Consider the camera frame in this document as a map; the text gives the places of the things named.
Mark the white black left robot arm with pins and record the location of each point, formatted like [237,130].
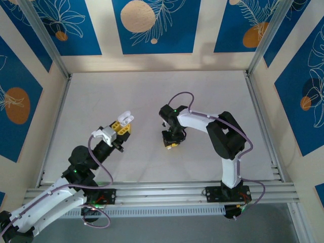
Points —
[50,205]

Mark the aluminium side rail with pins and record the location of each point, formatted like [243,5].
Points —
[255,101]
[57,121]

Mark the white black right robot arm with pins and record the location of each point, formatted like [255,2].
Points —
[225,136]

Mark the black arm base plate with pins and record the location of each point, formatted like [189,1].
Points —
[107,197]
[213,195]

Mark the black controller box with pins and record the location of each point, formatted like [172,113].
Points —
[89,213]
[233,211]

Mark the aluminium corner post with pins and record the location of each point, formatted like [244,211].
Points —
[268,38]
[48,43]

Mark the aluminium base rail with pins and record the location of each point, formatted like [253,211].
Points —
[162,192]

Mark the white earbud charging case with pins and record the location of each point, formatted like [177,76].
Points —
[125,117]

